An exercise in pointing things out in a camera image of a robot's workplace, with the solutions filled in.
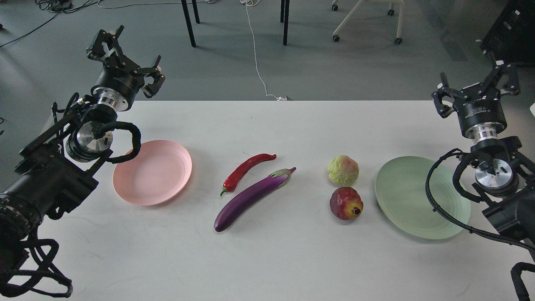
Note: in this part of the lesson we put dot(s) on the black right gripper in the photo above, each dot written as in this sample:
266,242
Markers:
474,109

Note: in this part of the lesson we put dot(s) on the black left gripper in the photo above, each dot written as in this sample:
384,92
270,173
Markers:
116,83

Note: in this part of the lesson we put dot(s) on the red chili pepper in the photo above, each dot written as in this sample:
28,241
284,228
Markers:
231,182

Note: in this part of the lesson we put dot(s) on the green yellow guava fruit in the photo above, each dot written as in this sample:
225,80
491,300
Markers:
343,171

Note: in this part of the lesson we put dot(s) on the purple eggplant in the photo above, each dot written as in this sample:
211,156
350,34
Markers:
245,199

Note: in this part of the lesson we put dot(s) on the red pomegranate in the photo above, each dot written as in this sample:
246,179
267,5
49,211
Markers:
346,204

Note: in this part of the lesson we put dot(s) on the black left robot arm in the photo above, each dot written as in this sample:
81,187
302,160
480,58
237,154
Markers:
57,168

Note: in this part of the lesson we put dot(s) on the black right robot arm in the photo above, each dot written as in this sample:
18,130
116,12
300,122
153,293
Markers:
494,171

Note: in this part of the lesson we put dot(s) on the black equipment case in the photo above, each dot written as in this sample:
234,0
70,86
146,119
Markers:
512,37

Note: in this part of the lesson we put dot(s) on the black table leg left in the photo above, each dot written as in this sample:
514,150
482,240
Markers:
185,9

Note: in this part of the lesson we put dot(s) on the black table leg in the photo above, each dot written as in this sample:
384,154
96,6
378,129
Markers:
185,9
284,19

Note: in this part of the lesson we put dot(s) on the pink plate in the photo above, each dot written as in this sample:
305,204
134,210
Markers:
159,173

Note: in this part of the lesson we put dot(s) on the green plate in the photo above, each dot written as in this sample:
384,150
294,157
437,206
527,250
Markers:
401,195

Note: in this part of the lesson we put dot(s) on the black table leg right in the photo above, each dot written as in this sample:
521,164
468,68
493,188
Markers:
284,19

